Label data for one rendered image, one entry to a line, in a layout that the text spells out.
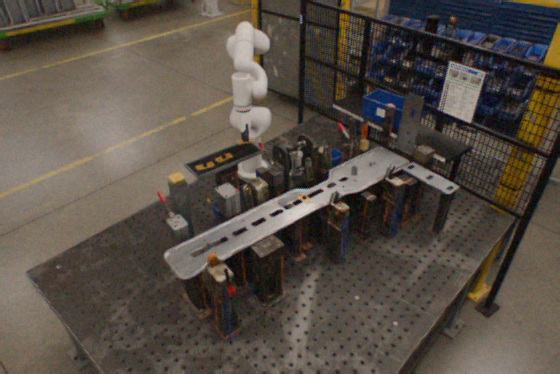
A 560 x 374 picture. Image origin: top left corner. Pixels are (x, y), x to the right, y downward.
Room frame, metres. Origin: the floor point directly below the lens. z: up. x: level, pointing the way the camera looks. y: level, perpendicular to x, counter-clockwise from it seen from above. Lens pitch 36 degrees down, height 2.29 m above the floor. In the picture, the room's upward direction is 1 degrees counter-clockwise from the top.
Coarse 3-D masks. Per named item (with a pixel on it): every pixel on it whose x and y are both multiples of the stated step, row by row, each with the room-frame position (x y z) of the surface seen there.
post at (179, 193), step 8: (168, 184) 1.59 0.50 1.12; (176, 184) 1.57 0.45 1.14; (184, 184) 1.58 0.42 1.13; (176, 192) 1.55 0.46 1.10; (184, 192) 1.58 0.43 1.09; (176, 200) 1.55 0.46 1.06; (184, 200) 1.57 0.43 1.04; (176, 208) 1.58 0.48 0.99; (184, 208) 1.57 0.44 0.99; (184, 216) 1.57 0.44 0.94; (192, 224) 1.59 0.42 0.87; (192, 232) 1.58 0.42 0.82
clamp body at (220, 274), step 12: (216, 276) 1.09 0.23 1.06; (228, 276) 1.12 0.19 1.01; (216, 288) 1.07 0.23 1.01; (216, 300) 1.10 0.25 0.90; (228, 300) 1.09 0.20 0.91; (216, 312) 1.10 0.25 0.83; (228, 312) 1.08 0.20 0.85; (216, 324) 1.11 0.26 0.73; (228, 324) 1.07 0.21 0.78; (228, 336) 1.06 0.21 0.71
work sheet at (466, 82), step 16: (448, 64) 2.23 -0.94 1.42; (464, 64) 2.16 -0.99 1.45; (448, 80) 2.22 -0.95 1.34; (464, 80) 2.14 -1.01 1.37; (480, 80) 2.08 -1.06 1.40; (448, 96) 2.20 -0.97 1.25; (464, 96) 2.13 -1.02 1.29; (480, 96) 2.06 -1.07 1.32; (448, 112) 2.18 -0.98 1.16; (464, 112) 2.11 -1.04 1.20
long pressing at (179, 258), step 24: (336, 168) 1.87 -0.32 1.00; (360, 168) 1.87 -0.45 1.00; (384, 168) 1.87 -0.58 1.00; (288, 192) 1.67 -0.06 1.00; (312, 192) 1.67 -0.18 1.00; (240, 216) 1.49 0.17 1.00; (264, 216) 1.49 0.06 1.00; (288, 216) 1.49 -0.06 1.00; (192, 240) 1.34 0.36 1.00; (216, 240) 1.34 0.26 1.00; (240, 240) 1.34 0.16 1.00; (168, 264) 1.21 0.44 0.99; (192, 264) 1.20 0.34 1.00
